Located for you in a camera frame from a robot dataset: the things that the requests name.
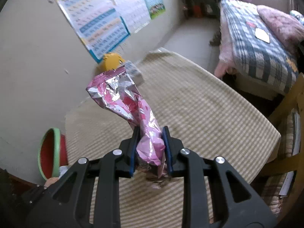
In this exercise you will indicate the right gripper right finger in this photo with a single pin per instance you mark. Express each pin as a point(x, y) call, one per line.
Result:
point(214, 193)

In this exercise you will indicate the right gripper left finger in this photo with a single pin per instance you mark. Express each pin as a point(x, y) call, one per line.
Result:
point(87, 195)

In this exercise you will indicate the shiny pink foil bag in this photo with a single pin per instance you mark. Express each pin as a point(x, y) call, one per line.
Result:
point(115, 91)

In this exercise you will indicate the white milk carton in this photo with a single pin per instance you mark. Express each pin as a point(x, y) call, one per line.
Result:
point(134, 73)

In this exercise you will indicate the green red trash bin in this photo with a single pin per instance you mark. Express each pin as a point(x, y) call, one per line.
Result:
point(52, 153)

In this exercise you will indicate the left hand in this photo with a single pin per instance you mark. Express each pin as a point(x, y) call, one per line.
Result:
point(51, 181)

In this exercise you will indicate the wooden chair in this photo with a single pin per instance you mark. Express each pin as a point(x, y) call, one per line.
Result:
point(283, 173)

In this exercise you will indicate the checkered beige table cloth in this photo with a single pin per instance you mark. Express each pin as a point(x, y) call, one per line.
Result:
point(207, 115)

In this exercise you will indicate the yellow duck potty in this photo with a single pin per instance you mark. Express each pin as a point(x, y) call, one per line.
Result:
point(111, 61)

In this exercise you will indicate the bed with plaid quilt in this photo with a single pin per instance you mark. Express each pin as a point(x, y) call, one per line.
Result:
point(270, 65)

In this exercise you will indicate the phone on bed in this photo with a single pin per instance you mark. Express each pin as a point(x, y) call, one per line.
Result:
point(262, 35)

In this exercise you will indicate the pink pillow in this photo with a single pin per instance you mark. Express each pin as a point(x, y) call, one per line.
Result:
point(287, 29)

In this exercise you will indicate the dark shelf unit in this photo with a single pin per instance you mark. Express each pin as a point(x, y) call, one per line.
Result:
point(199, 2)

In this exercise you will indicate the pinyin wall poster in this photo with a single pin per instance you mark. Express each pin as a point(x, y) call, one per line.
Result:
point(97, 23)

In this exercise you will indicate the white chart wall poster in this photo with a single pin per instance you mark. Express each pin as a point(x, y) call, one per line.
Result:
point(134, 13)

